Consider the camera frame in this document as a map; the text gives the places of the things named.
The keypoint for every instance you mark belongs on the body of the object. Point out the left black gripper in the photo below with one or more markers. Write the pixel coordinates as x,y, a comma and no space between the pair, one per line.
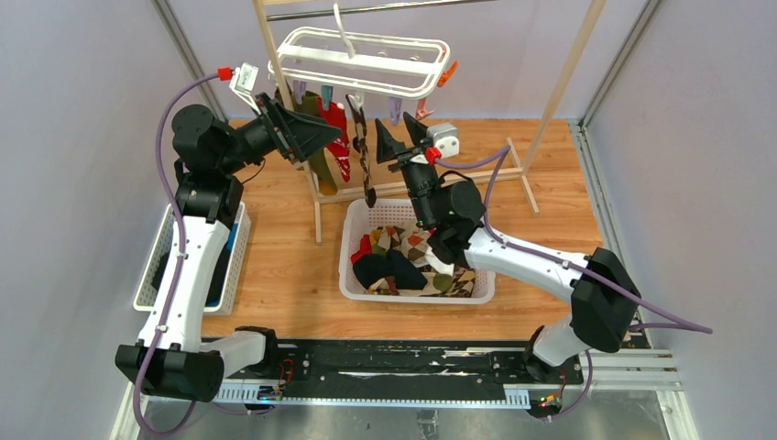
297,136

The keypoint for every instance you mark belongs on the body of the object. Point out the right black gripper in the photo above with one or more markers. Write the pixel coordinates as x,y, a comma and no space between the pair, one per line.
388,150

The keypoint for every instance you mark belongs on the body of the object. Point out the brown argyle sock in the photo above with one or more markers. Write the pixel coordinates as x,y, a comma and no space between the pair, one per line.
360,144

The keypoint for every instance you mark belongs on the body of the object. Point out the olive green striped sock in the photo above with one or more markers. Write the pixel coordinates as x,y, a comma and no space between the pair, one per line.
318,162

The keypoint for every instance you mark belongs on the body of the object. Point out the brown striped sock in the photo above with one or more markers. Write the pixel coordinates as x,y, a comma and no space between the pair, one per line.
280,97

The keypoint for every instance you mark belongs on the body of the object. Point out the red christmas sock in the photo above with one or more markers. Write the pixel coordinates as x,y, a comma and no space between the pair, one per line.
334,115

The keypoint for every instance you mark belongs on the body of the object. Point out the white plastic clip hanger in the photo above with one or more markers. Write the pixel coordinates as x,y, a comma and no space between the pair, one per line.
398,67

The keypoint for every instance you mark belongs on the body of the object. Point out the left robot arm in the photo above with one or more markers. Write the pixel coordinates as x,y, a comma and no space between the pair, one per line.
169,358

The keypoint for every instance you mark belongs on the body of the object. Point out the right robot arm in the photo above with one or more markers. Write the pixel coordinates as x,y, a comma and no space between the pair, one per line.
601,294

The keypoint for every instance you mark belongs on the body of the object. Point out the purple hanger clip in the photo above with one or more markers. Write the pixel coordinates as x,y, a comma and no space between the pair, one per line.
299,89
395,104

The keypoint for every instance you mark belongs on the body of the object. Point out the orange hanger clip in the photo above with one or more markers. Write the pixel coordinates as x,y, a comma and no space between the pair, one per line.
447,74
422,112

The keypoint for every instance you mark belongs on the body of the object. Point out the teal hanger clip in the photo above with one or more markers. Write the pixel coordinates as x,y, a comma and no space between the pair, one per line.
327,92

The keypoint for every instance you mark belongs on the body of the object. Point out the pile of colourful socks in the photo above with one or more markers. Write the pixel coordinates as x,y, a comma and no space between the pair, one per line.
397,260

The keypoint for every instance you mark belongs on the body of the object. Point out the wooden clothes rack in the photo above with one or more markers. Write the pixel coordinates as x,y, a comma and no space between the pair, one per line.
521,166

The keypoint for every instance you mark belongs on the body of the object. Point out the white centre laundry basket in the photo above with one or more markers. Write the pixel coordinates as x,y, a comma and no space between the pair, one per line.
360,220

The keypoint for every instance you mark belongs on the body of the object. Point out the white laundry basket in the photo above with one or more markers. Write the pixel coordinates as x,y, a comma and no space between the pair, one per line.
152,273
360,220

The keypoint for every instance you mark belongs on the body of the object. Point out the dark clothes in left basket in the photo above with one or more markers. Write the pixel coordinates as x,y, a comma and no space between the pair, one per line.
221,273

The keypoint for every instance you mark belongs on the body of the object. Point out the white left laundry basket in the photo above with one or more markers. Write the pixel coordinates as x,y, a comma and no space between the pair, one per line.
152,273

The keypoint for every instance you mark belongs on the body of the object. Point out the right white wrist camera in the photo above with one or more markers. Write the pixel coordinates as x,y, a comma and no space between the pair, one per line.
445,142

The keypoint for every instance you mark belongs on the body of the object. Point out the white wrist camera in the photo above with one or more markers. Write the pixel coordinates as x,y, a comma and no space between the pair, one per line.
243,82
445,142

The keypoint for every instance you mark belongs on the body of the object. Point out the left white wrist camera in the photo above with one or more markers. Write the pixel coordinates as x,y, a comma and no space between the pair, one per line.
243,82

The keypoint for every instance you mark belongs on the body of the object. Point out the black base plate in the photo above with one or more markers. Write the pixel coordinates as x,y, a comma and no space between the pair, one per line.
401,371

